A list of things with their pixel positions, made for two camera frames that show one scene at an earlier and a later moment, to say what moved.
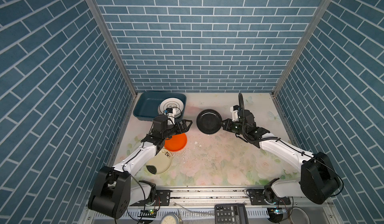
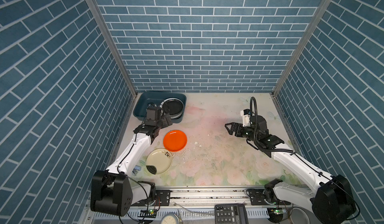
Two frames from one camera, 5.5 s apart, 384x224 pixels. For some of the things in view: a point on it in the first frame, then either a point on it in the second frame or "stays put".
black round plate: [209, 121] -> [174, 107]
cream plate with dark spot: [161, 162] stays put
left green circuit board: [149, 214] stays put
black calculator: [230, 213] stays put
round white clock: [170, 218] stays put
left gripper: [182, 124] -> [165, 123]
